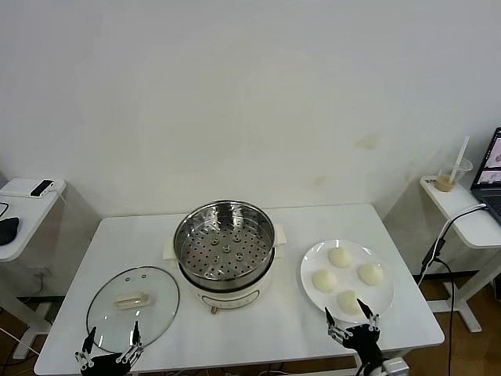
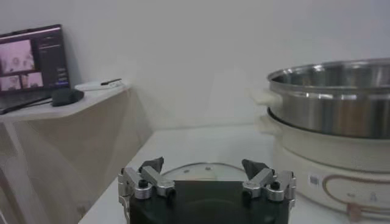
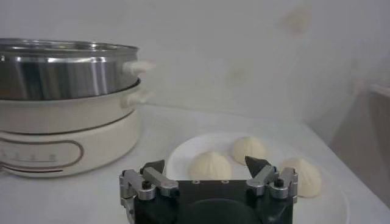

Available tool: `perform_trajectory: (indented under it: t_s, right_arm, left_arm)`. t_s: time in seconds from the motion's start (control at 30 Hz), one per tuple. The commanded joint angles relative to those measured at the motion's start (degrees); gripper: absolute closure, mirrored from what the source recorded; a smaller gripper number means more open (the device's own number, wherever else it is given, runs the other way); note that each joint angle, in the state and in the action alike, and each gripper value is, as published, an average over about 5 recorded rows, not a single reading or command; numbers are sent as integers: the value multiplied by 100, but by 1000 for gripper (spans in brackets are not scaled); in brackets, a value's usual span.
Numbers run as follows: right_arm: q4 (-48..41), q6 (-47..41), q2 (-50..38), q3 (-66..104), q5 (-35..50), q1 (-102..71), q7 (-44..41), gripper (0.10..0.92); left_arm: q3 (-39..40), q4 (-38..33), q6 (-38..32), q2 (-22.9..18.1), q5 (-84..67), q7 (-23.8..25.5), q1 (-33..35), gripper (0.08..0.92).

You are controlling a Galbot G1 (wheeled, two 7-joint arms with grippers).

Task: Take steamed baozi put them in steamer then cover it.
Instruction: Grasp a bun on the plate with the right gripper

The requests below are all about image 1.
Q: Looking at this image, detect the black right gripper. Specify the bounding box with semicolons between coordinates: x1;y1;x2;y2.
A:
323;298;384;371

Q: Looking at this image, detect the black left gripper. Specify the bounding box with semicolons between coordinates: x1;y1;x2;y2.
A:
74;320;146;376

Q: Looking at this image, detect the white steamed baozi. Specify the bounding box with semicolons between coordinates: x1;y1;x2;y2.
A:
327;246;352;269
337;289;363;316
357;262;387;286
312;269;338;293

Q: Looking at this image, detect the round glass pot lid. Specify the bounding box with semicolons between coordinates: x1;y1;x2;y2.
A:
86;266;181;354

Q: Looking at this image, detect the stainless steel steamer basket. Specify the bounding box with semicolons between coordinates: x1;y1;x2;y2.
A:
173;200;276;290

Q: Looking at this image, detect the white round plate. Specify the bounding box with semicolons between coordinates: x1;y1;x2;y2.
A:
300;239;396;324

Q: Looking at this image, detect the white electric cooker pot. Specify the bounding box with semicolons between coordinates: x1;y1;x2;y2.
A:
162;222;288;316

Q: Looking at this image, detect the white side table with mouse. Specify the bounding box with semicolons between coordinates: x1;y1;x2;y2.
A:
0;177;101;360

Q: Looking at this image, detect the white side table with cup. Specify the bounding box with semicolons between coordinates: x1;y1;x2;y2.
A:
420;174;501;334

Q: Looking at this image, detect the black computer mouse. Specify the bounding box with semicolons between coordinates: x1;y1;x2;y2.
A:
0;216;20;247

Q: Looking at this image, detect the black and white phone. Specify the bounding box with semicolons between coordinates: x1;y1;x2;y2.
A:
30;179;55;198

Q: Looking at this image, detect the clear plastic drink cup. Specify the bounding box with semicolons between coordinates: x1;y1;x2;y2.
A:
437;157;474;193

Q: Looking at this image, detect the white drinking straw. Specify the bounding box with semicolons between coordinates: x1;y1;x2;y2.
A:
448;136;470;185

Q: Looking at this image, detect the black open laptop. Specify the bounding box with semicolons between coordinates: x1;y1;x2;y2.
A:
470;126;501;221

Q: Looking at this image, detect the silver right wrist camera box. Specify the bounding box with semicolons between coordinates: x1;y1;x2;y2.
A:
381;357;409;375

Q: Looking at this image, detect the laptop charging cable with adapter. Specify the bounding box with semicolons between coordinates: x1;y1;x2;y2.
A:
417;202;489;287

